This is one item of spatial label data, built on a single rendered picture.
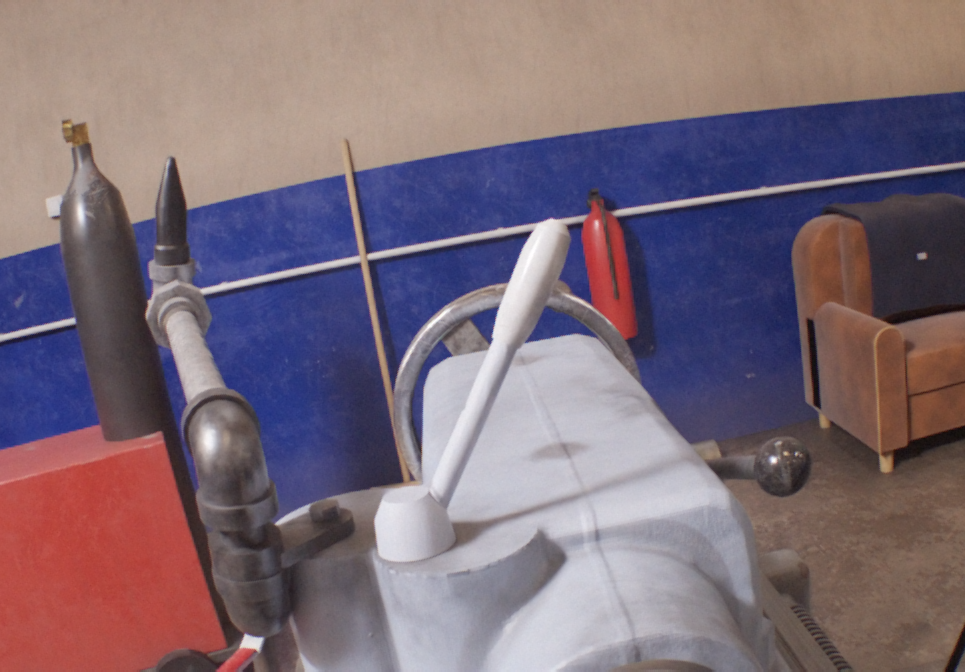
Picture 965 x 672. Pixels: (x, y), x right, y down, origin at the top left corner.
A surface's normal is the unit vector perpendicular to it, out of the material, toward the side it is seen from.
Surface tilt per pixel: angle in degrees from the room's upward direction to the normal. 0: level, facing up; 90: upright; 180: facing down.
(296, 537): 0
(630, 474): 0
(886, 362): 90
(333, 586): 90
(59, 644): 90
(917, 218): 65
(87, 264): 90
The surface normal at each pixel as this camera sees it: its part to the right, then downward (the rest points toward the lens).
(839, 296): 0.04, 0.19
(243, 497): 0.50, 0.24
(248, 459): 0.69, -0.22
